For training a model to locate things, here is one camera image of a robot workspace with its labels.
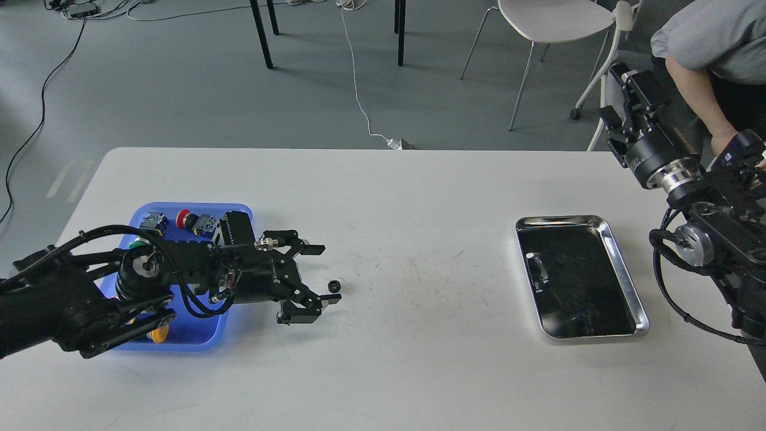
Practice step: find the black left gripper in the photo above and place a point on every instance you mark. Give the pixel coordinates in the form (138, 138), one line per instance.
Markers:
(253, 275)

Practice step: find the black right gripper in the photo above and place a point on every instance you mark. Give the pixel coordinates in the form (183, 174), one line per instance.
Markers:
(655, 162)

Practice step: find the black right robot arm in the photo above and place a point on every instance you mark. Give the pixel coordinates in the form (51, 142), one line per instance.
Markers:
(714, 225)

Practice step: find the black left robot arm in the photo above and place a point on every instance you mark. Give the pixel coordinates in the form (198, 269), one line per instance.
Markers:
(116, 284)

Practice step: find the grey office chair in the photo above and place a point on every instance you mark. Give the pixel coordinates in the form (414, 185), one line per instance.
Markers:
(635, 23)

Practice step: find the person in grey shirt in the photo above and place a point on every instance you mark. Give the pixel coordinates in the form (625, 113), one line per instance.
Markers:
(710, 54)

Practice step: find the blue plastic tray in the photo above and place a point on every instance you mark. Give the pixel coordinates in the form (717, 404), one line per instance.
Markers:
(187, 334)

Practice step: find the white chair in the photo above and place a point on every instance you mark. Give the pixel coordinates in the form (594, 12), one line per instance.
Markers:
(547, 22)

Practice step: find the white power adapter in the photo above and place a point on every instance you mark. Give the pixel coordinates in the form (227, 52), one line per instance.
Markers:
(399, 144)

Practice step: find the silver metal tray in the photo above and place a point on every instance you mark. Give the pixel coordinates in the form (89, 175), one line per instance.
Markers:
(592, 297)

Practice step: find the red push button switch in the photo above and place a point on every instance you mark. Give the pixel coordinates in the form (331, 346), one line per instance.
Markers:
(202, 226)

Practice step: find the yellow push button switch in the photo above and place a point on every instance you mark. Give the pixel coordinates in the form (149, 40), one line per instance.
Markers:
(156, 336)

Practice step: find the green push button switch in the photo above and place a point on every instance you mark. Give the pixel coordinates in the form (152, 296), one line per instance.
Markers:
(154, 223)

